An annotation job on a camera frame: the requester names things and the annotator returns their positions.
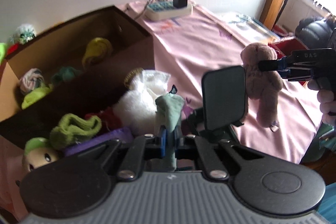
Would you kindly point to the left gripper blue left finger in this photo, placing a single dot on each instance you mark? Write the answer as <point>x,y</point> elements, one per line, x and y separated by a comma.
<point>162,140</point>

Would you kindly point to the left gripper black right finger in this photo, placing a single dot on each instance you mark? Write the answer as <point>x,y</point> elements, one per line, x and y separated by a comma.
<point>178,140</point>

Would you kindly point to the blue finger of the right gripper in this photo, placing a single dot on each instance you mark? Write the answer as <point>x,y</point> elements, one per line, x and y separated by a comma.
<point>274,65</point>

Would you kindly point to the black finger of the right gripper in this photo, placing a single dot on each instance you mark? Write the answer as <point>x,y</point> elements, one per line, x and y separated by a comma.
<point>285,74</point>

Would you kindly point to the teal cloth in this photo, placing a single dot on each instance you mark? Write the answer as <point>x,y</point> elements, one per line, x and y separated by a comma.
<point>168,115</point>

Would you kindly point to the mauve teddy bear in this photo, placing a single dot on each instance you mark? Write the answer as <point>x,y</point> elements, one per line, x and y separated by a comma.
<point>262,86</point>

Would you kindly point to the white fluffy towel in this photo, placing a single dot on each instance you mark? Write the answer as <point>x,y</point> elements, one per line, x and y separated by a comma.
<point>136,109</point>

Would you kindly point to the green knitted sock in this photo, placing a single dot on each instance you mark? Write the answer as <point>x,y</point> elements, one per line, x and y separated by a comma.
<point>72,129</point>

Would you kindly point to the yellow plush toy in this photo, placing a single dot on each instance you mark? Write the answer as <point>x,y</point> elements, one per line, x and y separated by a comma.
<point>97,50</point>

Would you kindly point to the turquoise fluffy cloth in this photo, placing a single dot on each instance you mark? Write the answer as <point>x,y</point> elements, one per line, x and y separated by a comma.
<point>64,75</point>

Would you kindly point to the green bean plush doll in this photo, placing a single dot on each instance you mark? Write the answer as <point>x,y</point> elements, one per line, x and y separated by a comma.
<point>38,152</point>

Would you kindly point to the grey pink socks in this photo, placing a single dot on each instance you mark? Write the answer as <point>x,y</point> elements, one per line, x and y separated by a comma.
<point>31,80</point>

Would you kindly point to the person's right hand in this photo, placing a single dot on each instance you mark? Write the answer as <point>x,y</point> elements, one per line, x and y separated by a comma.
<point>327,102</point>

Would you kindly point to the purple plastic pad package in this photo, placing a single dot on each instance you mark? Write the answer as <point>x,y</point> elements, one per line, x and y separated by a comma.
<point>122,134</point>

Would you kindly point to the brown cardboard box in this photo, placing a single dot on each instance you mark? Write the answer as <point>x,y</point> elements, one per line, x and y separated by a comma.
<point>98,86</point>

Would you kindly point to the white power strip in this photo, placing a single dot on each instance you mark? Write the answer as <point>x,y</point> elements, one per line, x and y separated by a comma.
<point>164,9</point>

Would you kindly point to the white green fluffy plush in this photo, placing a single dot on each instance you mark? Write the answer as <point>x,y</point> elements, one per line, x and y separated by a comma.
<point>23,34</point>

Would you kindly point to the red plush cushion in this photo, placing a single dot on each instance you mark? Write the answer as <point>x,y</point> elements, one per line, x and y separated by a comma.
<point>13,48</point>

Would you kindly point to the lime green plush toy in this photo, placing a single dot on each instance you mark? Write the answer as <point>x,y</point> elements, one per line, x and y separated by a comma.
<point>3,51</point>

